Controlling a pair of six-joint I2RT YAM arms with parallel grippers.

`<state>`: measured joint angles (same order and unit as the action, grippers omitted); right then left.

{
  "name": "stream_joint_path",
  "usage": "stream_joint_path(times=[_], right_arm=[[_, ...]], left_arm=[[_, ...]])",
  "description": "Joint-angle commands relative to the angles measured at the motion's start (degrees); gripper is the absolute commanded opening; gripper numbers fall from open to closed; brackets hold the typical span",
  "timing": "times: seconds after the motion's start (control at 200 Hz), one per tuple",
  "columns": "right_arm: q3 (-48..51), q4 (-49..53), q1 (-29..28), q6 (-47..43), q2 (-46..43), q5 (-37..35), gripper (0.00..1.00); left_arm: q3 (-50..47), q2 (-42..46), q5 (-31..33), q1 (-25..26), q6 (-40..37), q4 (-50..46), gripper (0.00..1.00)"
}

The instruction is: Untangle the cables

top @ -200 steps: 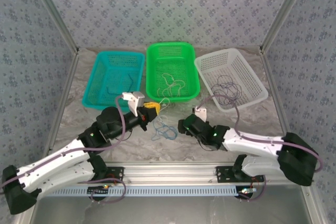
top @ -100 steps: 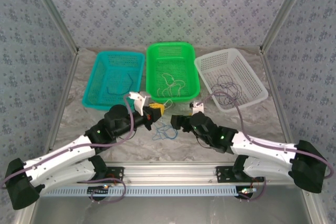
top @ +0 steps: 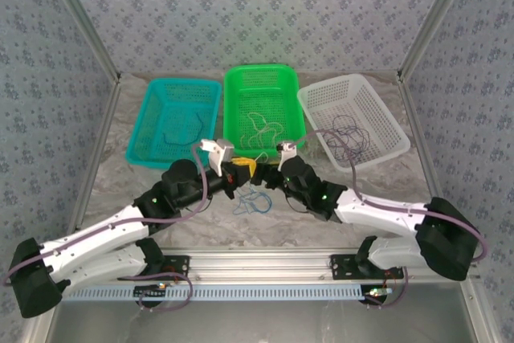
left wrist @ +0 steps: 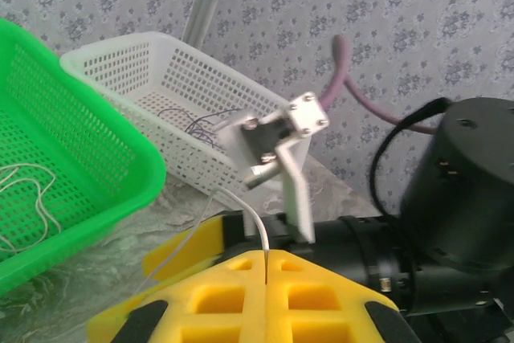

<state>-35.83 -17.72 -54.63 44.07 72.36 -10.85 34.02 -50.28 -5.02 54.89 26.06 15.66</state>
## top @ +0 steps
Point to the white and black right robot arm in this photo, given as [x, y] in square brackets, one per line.
[381, 214]

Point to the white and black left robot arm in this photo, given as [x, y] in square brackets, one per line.
[100, 226]

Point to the green plastic basket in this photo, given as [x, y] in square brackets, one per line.
[233, 118]

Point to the teal plastic basket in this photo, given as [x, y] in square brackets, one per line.
[138, 134]

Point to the small controller board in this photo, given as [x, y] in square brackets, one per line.
[152, 291]
[377, 294]

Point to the white plastic basket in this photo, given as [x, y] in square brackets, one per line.
[361, 94]

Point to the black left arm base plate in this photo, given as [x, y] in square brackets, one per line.
[178, 266]

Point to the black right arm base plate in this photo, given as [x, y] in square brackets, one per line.
[341, 266]

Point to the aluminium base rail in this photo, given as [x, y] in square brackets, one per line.
[261, 262]

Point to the aluminium side rail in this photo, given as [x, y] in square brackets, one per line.
[425, 158]
[95, 158]

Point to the aluminium frame post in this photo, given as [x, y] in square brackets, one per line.
[83, 17]
[435, 17]

